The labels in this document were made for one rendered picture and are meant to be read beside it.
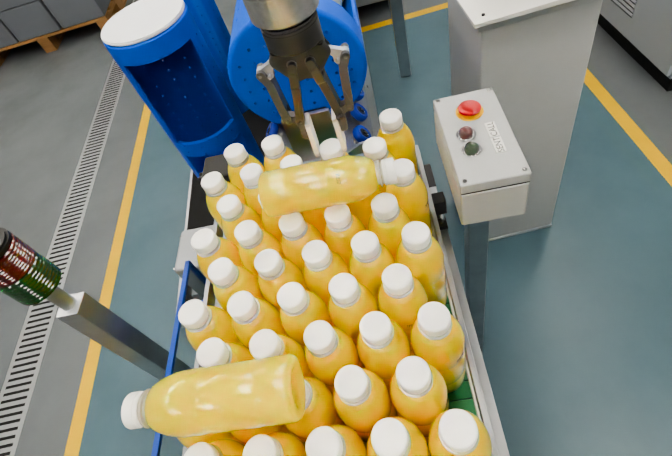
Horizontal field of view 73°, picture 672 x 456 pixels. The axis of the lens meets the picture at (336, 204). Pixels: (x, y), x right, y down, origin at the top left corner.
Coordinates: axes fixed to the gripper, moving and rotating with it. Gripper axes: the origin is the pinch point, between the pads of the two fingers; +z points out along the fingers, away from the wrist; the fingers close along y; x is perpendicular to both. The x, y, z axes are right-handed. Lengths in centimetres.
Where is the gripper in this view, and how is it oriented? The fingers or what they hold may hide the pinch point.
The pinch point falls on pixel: (325, 132)
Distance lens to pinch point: 72.7
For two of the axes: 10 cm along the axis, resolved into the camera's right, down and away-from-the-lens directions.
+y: -9.7, 1.8, 1.4
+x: 0.5, 7.7, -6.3
